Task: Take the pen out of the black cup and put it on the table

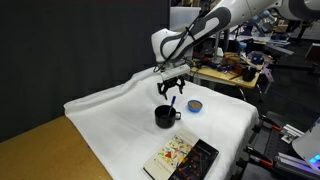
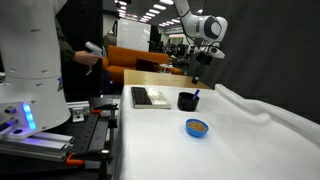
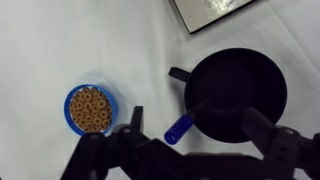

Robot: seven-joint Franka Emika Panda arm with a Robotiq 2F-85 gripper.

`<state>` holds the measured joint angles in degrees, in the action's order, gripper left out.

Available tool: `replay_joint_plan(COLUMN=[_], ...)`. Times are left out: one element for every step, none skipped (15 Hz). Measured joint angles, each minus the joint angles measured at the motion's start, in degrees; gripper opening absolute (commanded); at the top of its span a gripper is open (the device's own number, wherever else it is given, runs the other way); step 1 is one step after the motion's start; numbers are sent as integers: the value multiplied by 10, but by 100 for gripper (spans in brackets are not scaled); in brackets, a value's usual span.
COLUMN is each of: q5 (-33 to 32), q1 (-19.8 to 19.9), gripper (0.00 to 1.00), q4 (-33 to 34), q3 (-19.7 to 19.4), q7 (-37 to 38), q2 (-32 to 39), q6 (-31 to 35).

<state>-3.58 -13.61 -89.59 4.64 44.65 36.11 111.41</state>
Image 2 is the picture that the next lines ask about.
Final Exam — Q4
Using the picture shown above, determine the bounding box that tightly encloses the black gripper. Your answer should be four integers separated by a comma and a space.
192, 52, 213, 85

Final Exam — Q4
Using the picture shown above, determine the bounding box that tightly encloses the blue capped black marker pen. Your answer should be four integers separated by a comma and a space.
192, 88, 201, 101

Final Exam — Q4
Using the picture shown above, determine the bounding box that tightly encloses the black cup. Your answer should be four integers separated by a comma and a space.
176, 91, 200, 112

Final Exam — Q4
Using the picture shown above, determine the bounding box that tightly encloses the olive sleeved forearm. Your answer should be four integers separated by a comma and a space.
54, 18, 77, 65

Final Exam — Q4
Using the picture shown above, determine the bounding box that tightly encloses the person's hand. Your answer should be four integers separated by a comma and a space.
73, 49, 101, 66

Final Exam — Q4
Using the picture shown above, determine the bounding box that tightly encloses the small glass side table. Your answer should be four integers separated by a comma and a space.
159, 63, 175, 75

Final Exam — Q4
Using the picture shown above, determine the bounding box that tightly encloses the wooden table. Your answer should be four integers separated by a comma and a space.
123, 69, 213, 90

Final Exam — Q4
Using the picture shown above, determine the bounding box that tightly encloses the dark red cushion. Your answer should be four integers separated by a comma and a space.
134, 57, 160, 73

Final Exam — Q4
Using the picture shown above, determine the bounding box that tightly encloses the blue bowl of cereal rings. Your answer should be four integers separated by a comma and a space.
185, 118, 210, 138

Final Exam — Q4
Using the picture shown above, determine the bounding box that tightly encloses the discrete mathematics book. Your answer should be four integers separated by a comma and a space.
130, 86, 172, 110

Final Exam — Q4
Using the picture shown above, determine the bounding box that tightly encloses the black curtain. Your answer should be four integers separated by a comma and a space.
187, 0, 320, 125

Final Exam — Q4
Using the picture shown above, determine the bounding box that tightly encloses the orange sofa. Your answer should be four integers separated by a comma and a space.
102, 44, 185, 84

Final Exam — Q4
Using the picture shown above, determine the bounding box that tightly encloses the white board panel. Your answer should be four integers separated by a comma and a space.
115, 18, 152, 53

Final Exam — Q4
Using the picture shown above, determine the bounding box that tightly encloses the white tablecloth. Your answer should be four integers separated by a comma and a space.
113, 83, 320, 180

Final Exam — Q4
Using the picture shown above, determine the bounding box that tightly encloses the black orange bar clamp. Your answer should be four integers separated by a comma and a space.
64, 148, 114, 180
89, 103, 120, 130

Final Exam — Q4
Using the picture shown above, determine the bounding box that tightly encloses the black perforated breadboard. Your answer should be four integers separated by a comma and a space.
0, 96, 120, 180

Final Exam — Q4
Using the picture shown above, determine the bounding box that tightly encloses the aluminium bracket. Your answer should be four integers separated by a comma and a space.
66, 100, 91, 123

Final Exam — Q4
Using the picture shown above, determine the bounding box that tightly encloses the aluminium extrusion rail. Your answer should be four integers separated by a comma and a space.
0, 131, 75, 163

